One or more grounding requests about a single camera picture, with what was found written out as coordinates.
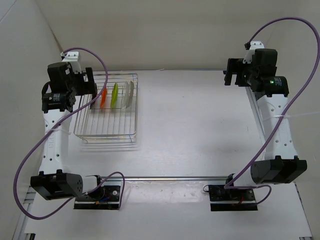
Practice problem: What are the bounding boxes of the orange plate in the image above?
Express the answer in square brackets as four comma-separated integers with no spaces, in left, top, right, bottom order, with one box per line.
[99,87,108,109]

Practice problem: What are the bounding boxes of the green plate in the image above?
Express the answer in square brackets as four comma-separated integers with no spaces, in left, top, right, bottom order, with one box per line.
[110,82,119,109]

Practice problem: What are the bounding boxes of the clear glass plate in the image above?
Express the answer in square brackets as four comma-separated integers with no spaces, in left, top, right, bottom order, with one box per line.
[121,81,130,108]
[126,81,135,108]

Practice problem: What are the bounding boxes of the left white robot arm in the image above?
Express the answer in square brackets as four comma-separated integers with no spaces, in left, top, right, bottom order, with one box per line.
[30,62,105,200]

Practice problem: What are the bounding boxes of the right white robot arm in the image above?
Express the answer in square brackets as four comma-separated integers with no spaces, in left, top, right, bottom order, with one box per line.
[224,48,307,200]

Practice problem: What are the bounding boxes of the white zip tie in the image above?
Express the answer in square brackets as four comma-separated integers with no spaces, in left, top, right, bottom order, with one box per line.
[262,111,320,122]

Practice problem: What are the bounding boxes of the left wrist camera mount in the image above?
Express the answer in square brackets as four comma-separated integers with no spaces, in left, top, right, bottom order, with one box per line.
[60,51,81,65]

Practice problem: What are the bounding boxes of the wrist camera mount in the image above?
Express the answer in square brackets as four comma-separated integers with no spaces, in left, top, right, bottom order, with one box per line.
[60,51,81,65]
[242,41,265,64]

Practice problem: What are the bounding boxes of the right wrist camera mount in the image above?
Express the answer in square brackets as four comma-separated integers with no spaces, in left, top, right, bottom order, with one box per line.
[242,41,265,64]

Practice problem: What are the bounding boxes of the wire dish rack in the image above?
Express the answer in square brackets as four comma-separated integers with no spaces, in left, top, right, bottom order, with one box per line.
[73,72,138,144]

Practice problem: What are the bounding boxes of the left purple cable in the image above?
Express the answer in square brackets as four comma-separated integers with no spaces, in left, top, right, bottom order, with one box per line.
[13,47,125,220]

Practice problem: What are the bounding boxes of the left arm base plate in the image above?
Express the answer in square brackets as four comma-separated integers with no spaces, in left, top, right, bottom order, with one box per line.
[73,183,123,211]

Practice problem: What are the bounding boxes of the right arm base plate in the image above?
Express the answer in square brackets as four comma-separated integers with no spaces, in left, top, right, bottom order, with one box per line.
[202,184,258,212]

